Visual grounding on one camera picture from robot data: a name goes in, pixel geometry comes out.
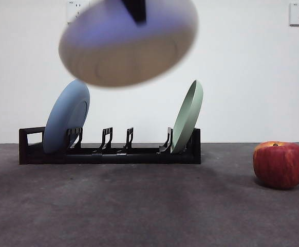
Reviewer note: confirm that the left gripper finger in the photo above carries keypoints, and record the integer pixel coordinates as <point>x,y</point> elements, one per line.
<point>138,13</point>

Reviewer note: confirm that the pale yellow cream plate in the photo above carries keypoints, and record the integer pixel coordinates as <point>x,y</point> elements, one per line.
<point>118,51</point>

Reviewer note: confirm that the red apple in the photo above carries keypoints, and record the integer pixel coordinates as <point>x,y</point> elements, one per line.
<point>279,164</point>

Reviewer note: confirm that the green plate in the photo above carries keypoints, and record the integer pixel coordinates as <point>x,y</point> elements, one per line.
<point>188,118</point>

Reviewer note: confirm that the blue plate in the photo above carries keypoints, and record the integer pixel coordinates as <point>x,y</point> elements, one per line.
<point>62,121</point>

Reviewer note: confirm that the black plastic plate rack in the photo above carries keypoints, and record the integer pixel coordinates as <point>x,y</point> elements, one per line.
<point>139,158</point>

